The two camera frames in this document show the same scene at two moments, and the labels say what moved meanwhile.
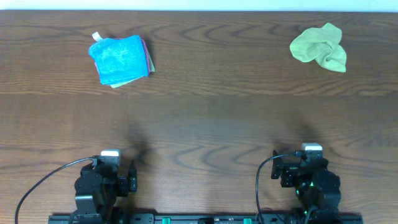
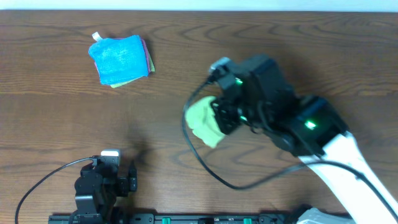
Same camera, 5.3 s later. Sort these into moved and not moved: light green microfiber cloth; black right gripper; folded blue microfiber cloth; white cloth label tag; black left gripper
Moved: light green microfiber cloth; black right gripper
Not moved: black left gripper; folded blue microfiber cloth; white cloth label tag
